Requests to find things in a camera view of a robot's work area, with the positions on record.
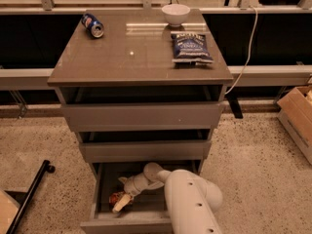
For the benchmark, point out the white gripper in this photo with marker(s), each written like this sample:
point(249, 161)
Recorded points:
point(134, 186)

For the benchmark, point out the red coke can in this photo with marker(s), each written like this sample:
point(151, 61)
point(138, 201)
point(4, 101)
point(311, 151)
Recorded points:
point(114, 197)

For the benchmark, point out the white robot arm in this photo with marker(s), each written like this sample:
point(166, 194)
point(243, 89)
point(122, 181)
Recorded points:
point(191, 200)

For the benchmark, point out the grey bottom drawer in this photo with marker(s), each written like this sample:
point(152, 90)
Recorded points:
point(146, 215)

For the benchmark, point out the grey drawer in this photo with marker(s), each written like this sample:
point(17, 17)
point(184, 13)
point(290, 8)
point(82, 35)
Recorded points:
point(152, 108)
point(135, 146)
point(146, 215)

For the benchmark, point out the grey middle drawer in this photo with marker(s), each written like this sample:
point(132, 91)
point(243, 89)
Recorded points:
point(135, 146)

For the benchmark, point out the grey top drawer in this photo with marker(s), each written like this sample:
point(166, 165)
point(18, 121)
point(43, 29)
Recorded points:
point(152, 108)

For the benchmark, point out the grey three-drawer cabinet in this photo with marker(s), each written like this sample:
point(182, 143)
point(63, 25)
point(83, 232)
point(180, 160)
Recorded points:
point(136, 50)

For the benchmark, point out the blue pepsi can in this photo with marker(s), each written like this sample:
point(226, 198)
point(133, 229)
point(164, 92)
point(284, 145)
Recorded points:
point(93, 25)

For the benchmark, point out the black metal leg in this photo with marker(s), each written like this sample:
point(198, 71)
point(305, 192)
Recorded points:
point(23, 199)

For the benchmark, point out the wooden board corner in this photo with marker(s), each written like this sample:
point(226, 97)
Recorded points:
point(9, 209)

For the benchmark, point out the blue chip bag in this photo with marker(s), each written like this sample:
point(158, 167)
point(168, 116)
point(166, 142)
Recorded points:
point(189, 46)

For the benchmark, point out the white bowl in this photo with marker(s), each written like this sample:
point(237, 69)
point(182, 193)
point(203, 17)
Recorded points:
point(175, 14)

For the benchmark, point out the cardboard box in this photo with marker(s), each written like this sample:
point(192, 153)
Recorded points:
point(296, 117)

